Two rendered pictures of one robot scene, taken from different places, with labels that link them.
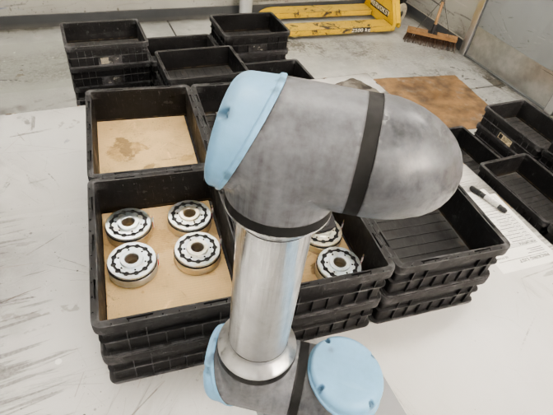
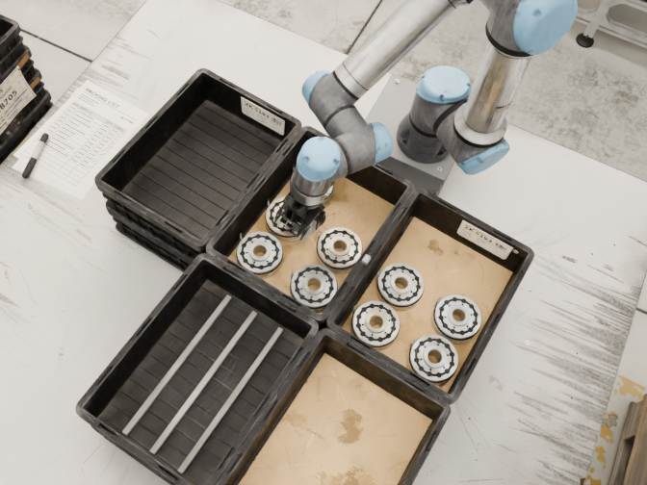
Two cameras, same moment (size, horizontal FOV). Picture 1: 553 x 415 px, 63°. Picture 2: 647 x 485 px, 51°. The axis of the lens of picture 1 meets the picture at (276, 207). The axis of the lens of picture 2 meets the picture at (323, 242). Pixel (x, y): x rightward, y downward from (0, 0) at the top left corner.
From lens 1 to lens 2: 1.43 m
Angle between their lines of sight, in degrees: 67
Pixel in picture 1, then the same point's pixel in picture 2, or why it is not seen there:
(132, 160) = (355, 464)
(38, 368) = (543, 348)
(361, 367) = (437, 76)
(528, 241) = (80, 107)
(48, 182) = not seen: outside the picture
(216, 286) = (408, 254)
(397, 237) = (226, 169)
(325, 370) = (458, 88)
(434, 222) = (176, 152)
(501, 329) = not seen: hidden behind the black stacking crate
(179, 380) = not seen: hidden behind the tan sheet
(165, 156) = (316, 441)
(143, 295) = (463, 292)
